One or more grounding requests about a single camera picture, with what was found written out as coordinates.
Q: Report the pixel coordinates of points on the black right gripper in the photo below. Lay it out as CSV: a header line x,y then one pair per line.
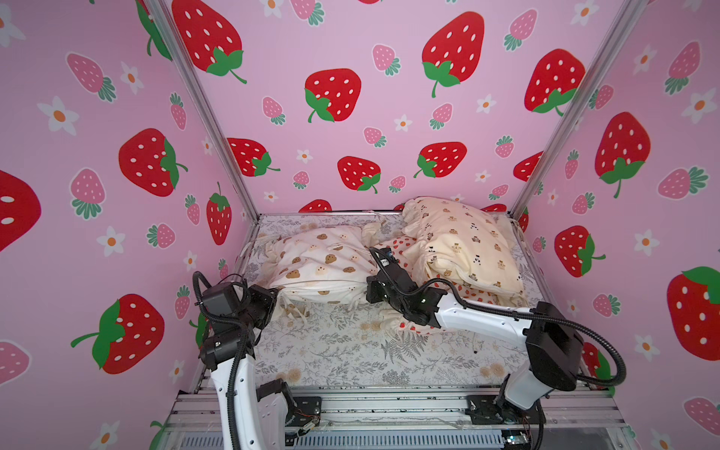
x,y
385,278

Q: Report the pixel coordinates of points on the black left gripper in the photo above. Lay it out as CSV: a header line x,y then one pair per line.
x,y
258,296

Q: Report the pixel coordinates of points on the white strawberry-print pillowcase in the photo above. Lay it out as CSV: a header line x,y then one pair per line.
x,y
409,254

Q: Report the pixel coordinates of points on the cream cookie-print pillow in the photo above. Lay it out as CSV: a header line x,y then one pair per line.
x,y
324,265

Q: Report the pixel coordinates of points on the cream bear-print pillow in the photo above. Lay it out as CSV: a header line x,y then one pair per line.
x,y
465,239

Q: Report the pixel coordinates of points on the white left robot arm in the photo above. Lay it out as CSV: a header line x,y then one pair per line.
x,y
252,416

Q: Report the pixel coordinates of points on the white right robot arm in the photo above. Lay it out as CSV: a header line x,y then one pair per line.
x,y
553,345

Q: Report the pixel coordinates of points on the leaf-print table cloth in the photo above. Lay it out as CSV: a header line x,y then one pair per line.
x,y
341,346

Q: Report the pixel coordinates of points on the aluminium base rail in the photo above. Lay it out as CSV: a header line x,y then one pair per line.
x,y
436,417

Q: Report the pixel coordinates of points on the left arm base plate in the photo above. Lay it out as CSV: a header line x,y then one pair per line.
x,y
303,411

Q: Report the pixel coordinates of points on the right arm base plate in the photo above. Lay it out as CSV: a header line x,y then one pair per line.
x,y
484,411

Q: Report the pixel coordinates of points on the aluminium frame post left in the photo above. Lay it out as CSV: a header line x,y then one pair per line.
x,y
170,35

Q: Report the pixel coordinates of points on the aluminium frame post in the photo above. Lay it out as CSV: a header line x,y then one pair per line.
x,y
170,35
621,28

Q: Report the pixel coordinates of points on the aluminium frame post right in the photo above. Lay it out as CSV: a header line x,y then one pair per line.
x,y
621,28

